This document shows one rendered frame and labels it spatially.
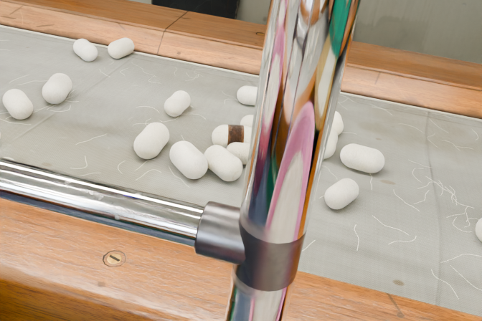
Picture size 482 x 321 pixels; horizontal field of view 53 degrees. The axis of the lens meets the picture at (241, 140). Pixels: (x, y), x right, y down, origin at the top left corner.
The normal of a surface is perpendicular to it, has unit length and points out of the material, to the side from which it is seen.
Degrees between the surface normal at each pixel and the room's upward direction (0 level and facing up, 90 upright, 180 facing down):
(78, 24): 45
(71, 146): 0
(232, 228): 34
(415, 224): 0
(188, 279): 0
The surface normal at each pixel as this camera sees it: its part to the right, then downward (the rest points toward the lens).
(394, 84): -0.08, -0.26
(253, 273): -0.37, 0.44
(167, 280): 0.11, -0.85
